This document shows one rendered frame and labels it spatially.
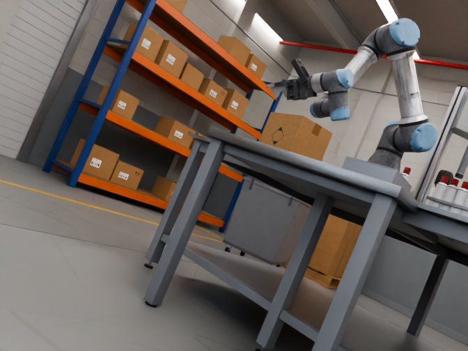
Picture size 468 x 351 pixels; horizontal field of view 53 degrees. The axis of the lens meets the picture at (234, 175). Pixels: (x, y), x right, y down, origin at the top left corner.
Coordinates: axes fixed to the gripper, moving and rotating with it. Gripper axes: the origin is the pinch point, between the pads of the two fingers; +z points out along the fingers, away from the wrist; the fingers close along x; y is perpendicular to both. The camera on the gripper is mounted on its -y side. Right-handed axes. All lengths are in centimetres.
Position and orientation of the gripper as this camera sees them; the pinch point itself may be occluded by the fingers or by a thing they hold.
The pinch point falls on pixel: (272, 86)
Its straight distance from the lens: 204.0
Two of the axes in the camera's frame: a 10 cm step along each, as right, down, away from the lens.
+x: 6.2, -1.2, 7.8
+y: 1.0, 9.9, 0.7
